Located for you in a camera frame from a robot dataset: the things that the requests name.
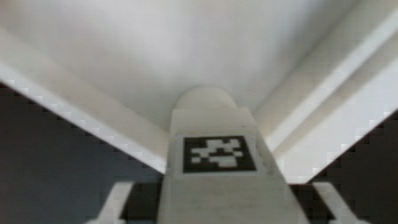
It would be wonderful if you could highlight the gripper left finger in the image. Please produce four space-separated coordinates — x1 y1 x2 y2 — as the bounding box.
86 182 134 224

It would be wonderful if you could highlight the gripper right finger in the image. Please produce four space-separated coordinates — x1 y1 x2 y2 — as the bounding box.
313 182 372 224

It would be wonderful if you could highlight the white table leg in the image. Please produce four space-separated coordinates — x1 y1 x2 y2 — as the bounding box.
157 87 310 224

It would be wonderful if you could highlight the white square table top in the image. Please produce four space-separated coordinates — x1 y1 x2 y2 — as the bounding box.
0 0 359 169

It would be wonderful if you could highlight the white L-shaped obstacle fence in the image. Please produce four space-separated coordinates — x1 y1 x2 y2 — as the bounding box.
276 31 398 184

